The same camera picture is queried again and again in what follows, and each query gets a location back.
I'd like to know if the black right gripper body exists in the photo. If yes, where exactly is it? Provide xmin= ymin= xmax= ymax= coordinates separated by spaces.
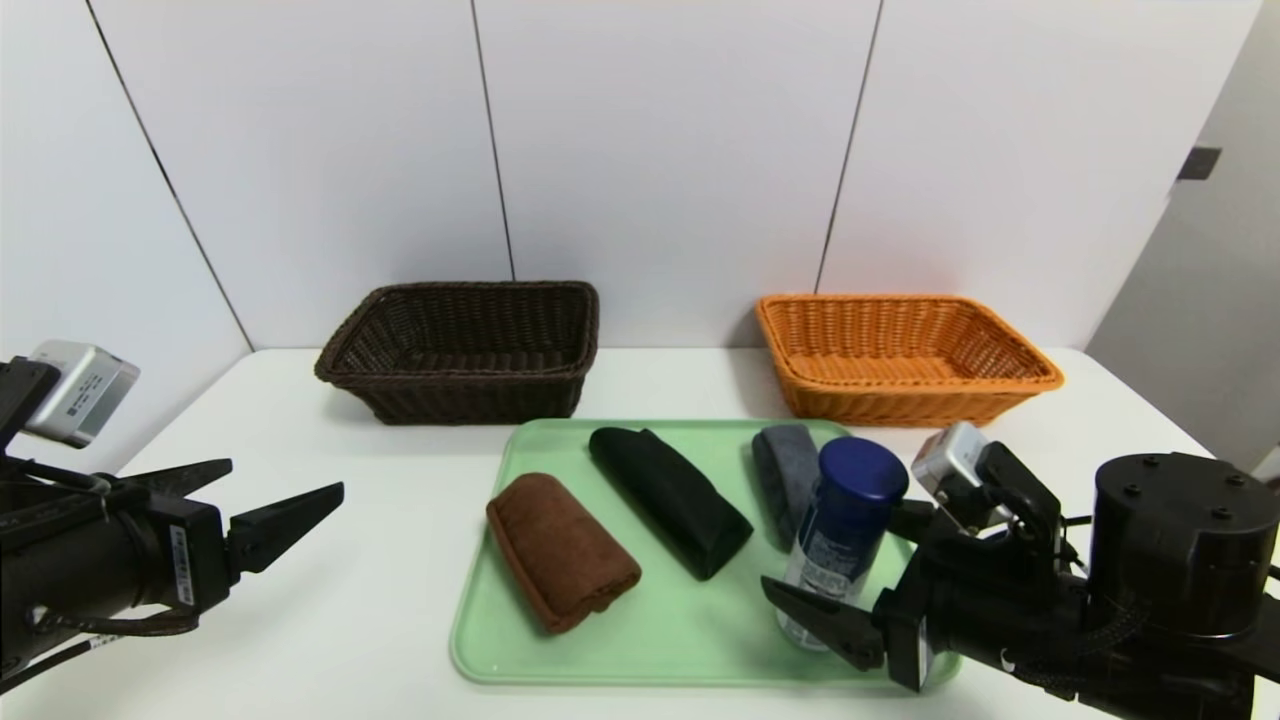
xmin=870 ymin=507 xmax=1089 ymax=694

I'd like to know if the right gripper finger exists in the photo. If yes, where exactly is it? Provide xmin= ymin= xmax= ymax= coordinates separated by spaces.
xmin=887 ymin=498 xmax=937 ymax=545
xmin=760 ymin=575 xmax=886 ymax=672

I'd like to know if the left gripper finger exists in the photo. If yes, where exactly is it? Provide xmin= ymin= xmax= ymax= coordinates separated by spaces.
xmin=120 ymin=457 xmax=233 ymax=498
xmin=225 ymin=481 xmax=345 ymax=587

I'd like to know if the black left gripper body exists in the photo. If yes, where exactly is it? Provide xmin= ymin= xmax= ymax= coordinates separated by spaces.
xmin=0 ymin=486 xmax=231 ymax=663

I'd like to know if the blue capped white bottle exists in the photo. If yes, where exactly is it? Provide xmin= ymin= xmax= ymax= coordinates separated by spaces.
xmin=778 ymin=436 xmax=910 ymax=653

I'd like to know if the grey towel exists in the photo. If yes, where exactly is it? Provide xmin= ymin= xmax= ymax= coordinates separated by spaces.
xmin=751 ymin=424 xmax=823 ymax=551

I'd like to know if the brown towel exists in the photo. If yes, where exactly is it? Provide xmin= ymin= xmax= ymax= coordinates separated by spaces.
xmin=486 ymin=472 xmax=643 ymax=633

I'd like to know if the orange wicker basket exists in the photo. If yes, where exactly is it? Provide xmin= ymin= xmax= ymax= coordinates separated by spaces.
xmin=754 ymin=294 xmax=1065 ymax=429

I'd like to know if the dark brown wicker basket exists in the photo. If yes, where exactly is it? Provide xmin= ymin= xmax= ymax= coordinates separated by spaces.
xmin=314 ymin=281 xmax=601 ymax=426

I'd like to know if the green plastic tray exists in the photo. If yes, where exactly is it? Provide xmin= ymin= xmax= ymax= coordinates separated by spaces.
xmin=450 ymin=418 xmax=961 ymax=687

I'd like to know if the black soft glasses case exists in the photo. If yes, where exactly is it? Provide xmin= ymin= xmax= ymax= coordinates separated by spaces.
xmin=588 ymin=427 xmax=754 ymax=581

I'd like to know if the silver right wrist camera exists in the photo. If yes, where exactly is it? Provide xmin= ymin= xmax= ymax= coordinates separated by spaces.
xmin=912 ymin=422 xmax=993 ymax=501

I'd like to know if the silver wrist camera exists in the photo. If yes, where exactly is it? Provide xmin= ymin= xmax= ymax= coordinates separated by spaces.
xmin=912 ymin=422 xmax=993 ymax=501
xmin=22 ymin=340 xmax=141 ymax=449

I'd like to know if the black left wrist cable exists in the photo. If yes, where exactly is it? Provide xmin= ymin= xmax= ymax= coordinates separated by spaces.
xmin=30 ymin=605 xmax=201 ymax=639

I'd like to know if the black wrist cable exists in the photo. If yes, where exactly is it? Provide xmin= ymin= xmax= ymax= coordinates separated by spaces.
xmin=1000 ymin=590 xmax=1151 ymax=691
xmin=30 ymin=605 xmax=201 ymax=639

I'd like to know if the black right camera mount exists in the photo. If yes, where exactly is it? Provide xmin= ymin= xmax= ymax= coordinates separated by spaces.
xmin=975 ymin=440 xmax=1063 ymax=561

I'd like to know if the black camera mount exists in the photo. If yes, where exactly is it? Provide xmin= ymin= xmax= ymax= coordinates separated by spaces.
xmin=975 ymin=440 xmax=1063 ymax=561
xmin=0 ymin=358 xmax=61 ymax=451

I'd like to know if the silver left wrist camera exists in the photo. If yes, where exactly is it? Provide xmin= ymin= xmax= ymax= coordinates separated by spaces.
xmin=22 ymin=340 xmax=141 ymax=449

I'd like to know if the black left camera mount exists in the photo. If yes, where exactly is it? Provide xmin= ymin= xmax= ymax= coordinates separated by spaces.
xmin=0 ymin=358 xmax=61 ymax=451

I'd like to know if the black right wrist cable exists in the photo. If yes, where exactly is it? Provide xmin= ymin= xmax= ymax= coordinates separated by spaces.
xmin=1000 ymin=590 xmax=1151 ymax=691

